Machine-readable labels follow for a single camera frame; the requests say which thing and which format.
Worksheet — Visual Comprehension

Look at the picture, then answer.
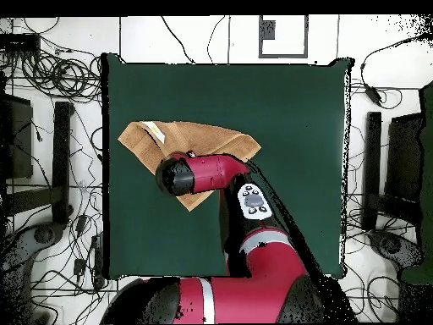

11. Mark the black flat box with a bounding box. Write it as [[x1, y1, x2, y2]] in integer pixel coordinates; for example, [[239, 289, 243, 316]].
[[0, 33, 41, 53]]

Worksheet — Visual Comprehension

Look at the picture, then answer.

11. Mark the tan terry towel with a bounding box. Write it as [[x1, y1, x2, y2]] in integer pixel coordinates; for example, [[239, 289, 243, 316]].
[[117, 120, 262, 212]]

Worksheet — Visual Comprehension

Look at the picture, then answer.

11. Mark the black stand frame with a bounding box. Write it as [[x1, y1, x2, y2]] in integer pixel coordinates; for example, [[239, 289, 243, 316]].
[[360, 111, 422, 231], [6, 101, 74, 226]]

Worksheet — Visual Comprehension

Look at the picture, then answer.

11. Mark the black power adapter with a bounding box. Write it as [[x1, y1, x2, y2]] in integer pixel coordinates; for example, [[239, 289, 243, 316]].
[[364, 85, 383, 106]]

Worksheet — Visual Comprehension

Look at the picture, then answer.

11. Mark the large black case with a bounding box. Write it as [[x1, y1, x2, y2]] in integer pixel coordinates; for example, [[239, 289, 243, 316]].
[[385, 113, 424, 204], [0, 92, 35, 180]]

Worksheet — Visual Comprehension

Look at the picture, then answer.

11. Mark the dark green table cloth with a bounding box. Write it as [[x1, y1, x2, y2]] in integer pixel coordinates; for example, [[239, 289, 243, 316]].
[[101, 52, 355, 280]]

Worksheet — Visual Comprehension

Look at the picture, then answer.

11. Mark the grey square frame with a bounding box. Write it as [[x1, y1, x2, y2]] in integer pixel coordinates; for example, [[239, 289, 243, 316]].
[[258, 14, 310, 59]]

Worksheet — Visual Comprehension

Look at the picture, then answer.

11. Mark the black power strip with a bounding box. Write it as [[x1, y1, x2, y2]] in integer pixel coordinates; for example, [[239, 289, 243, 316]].
[[90, 233, 105, 289]]

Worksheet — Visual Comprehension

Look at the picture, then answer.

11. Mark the coiled black cable bundle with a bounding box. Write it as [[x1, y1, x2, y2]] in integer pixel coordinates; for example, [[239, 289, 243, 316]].
[[0, 47, 102, 104]]

